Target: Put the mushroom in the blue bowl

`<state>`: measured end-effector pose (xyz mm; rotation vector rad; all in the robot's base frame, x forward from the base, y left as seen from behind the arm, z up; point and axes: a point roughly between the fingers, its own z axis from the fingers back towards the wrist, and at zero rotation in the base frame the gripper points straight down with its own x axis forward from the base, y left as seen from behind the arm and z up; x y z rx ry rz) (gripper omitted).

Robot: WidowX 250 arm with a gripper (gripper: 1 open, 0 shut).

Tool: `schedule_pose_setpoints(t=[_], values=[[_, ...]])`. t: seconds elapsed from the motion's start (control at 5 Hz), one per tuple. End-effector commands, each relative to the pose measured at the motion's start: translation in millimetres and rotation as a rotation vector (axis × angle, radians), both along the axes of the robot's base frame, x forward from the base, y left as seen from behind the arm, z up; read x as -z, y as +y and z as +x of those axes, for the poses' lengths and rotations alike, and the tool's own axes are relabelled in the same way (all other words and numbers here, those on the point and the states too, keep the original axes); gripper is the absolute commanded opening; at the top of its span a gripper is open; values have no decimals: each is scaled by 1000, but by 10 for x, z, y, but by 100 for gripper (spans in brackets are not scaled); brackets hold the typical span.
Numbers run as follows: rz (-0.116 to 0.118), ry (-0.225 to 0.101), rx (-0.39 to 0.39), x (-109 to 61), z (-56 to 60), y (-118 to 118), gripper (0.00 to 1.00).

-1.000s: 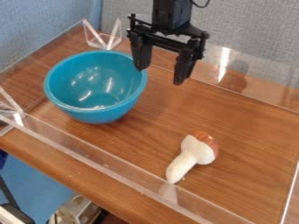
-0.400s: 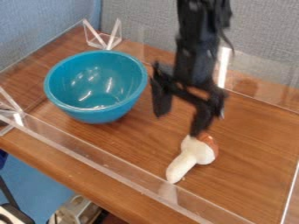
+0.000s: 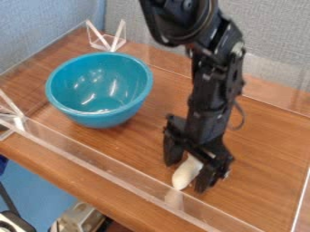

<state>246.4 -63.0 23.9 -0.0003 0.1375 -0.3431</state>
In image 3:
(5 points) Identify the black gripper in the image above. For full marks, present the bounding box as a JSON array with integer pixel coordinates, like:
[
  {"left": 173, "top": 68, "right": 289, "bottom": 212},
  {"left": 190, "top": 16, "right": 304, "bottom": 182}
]
[{"left": 162, "top": 114, "right": 233, "bottom": 193}]

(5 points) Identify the white brown toy mushroom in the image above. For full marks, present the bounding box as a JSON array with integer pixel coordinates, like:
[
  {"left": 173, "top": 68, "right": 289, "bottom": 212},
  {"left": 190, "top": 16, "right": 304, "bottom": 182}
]
[{"left": 172, "top": 154, "right": 203, "bottom": 190}]

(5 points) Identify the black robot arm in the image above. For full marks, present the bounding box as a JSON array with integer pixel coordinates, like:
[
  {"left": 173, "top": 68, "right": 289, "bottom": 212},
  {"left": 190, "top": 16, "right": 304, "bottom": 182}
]
[{"left": 137, "top": 0, "right": 245, "bottom": 193}]

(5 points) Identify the blue bowl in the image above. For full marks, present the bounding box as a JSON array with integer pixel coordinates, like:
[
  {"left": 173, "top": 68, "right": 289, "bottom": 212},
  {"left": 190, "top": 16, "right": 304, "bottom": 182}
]
[{"left": 45, "top": 52, "right": 153, "bottom": 129}]

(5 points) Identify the clear acrylic front barrier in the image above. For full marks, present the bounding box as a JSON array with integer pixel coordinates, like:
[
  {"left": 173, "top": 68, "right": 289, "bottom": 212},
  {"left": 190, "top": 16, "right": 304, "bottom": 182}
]
[{"left": 0, "top": 116, "right": 263, "bottom": 232}]

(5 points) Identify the clear acrylic barrier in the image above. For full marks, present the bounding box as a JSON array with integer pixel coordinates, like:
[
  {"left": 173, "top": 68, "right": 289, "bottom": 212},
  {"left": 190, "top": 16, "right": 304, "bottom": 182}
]
[
  {"left": 120, "top": 42, "right": 310, "bottom": 118},
  {"left": 0, "top": 116, "right": 263, "bottom": 232}
]

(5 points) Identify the white device under table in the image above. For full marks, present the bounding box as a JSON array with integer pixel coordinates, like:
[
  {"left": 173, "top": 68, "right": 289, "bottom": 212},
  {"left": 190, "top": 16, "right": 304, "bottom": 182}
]
[{"left": 48, "top": 201, "right": 106, "bottom": 232}]

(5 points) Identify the clear acrylic back barrier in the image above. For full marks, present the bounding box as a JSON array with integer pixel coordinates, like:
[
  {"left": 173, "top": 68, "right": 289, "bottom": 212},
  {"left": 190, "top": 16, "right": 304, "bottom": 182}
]
[{"left": 120, "top": 42, "right": 310, "bottom": 118}]

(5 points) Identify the black chair leg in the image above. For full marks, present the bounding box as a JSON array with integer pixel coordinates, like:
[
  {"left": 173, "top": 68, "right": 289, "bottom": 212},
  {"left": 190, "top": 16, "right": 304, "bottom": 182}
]
[{"left": 0, "top": 182, "right": 35, "bottom": 232}]

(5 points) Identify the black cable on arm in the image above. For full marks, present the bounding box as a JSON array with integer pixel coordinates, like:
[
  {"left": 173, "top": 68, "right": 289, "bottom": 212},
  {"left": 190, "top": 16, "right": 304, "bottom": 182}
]
[{"left": 228, "top": 101, "right": 247, "bottom": 131}]

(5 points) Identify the clear acrylic corner bracket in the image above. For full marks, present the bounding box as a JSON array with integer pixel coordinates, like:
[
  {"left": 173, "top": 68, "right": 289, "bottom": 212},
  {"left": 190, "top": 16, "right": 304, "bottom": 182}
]
[{"left": 85, "top": 20, "right": 126, "bottom": 53}]

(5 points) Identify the clear acrylic left bracket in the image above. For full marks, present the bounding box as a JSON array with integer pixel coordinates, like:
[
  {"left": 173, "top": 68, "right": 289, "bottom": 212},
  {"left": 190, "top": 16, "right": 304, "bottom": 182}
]
[{"left": 0, "top": 89, "right": 26, "bottom": 141}]

